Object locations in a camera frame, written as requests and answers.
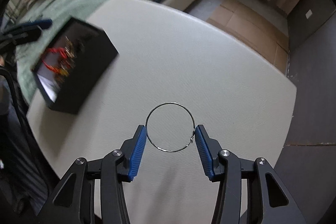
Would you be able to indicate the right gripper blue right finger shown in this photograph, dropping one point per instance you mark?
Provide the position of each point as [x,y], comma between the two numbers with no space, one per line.
[209,150]

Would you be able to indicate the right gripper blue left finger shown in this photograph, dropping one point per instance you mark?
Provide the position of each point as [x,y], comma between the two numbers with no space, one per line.
[132,154]

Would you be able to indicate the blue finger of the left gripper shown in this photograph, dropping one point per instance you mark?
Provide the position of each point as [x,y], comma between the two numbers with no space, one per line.
[21,36]
[43,24]

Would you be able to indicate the thin silver hoop bangle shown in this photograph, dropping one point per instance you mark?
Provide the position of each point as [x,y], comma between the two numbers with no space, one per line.
[170,127]

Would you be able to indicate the black jewelry box white lining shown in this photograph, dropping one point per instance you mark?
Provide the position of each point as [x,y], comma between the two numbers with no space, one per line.
[71,65]

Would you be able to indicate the flattened cardboard sheet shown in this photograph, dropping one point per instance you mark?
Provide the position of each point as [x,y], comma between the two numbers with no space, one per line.
[253,30]

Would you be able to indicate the white wall socket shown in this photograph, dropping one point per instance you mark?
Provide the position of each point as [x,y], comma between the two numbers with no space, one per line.
[308,14]

